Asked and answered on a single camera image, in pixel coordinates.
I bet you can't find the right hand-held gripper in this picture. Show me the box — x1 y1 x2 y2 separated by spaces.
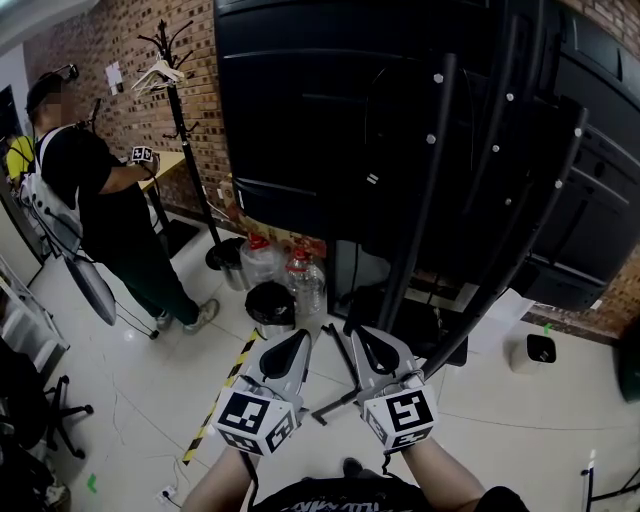
349 326 441 454

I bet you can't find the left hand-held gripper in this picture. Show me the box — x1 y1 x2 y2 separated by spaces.
212 328 314 458

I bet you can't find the black screen stand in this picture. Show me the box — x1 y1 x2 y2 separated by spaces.
310 0 592 427

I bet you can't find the person's left forearm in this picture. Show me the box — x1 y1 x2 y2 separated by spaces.
180 443 262 512

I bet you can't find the person's right forearm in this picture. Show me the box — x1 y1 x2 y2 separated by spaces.
398 437 487 512

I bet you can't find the white tiled floor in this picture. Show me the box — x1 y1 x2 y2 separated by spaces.
0 207 640 512

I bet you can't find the large black screen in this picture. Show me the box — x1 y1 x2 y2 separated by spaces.
213 0 640 314

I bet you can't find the bin with black bag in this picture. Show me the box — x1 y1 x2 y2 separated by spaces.
244 280 298 341

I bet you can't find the clear bottle with red cap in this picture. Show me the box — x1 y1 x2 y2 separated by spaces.
239 233 287 290
283 246 327 317

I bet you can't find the steel bin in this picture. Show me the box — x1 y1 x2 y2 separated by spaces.
218 236 252 293

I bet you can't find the person's black printed shirt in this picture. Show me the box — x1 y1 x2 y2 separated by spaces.
253 473 532 512

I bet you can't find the white flat board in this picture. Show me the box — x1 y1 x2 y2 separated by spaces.
468 286 537 357

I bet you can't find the small white bin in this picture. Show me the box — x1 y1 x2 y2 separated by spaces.
508 332 558 376

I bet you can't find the printed cardboard box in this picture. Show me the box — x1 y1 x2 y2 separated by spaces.
216 171 330 257

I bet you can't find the grey oval board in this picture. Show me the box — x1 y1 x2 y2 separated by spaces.
63 253 118 328

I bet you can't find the wooden table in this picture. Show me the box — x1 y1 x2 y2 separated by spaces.
137 150 188 195

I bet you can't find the dark green container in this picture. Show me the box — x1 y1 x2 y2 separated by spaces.
616 333 640 405

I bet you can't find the black office chair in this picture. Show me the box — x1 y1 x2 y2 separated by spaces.
0 337 95 512

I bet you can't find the white metal rack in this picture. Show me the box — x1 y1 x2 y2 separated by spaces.
0 253 70 374

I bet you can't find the black coat rack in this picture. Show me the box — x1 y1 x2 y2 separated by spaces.
136 18 247 272

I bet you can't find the white clothes hanger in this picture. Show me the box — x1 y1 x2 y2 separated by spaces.
130 51 187 99

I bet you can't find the white paper sheet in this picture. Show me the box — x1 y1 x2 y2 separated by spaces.
104 61 126 96

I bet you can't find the black floor cable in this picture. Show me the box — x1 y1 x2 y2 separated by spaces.
113 298 161 342

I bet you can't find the black metal frame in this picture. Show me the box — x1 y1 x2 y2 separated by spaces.
578 463 640 512

